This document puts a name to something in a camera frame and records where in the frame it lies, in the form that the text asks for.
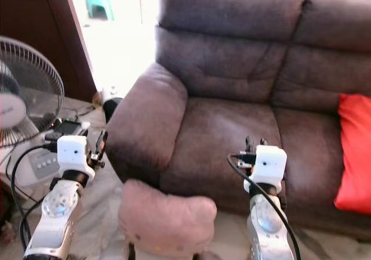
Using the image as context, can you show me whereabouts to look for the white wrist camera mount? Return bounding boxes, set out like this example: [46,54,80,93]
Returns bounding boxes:
[244,145,288,194]
[57,135,96,183]

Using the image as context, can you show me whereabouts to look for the teal plastic chair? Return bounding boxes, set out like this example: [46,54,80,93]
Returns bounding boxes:
[85,0,115,22]

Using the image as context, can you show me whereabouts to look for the white table fan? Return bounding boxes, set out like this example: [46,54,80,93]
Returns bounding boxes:
[0,37,89,189]

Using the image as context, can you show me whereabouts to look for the black and white speaker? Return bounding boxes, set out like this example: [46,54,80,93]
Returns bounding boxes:
[100,86,124,124]

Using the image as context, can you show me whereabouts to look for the dark brown furniture piece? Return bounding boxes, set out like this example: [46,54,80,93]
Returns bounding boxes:
[0,176,14,237]

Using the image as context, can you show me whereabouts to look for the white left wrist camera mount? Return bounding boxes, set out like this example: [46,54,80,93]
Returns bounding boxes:
[57,135,96,183]

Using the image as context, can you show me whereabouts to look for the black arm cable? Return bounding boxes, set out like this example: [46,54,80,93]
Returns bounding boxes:
[227,154,303,260]
[9,143,59,252]

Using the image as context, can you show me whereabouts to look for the brown fabric sofa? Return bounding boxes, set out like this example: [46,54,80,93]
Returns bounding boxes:
[104,0,371,240]

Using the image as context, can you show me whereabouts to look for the dark wooden door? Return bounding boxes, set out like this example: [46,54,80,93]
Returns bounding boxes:
[0,0,99,103]

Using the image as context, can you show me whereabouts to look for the red pillow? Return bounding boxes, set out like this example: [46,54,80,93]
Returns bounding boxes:
[334,93,371,215]

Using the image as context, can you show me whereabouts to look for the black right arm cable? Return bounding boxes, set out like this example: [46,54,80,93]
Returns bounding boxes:
[227,154,303,260]

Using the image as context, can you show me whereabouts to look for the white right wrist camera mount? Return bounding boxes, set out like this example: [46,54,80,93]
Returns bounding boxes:
[244,145,288,194]

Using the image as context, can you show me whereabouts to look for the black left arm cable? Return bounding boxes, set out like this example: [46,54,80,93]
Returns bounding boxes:
[9,143,59,252]

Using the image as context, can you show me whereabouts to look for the black handheld game device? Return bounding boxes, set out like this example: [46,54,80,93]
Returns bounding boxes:
[43,119,85,142]

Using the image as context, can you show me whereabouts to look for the pink plush pillow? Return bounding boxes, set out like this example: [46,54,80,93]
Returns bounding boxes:
[119,179,218,260]

